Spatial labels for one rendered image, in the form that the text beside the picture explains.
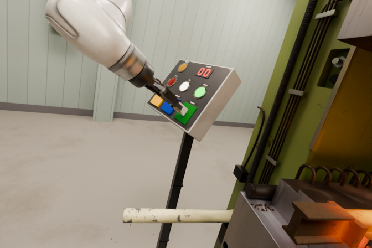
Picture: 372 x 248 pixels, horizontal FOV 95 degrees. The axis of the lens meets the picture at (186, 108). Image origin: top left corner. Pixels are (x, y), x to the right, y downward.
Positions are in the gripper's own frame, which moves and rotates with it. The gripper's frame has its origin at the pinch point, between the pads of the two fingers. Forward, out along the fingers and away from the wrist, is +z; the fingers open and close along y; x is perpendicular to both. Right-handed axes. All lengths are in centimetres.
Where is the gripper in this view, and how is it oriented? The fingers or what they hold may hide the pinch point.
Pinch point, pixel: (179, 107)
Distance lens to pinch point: 60.0
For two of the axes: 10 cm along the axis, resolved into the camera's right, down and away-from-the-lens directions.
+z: 5.6, 5.1, 6.5
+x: 5.8, -8.0, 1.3
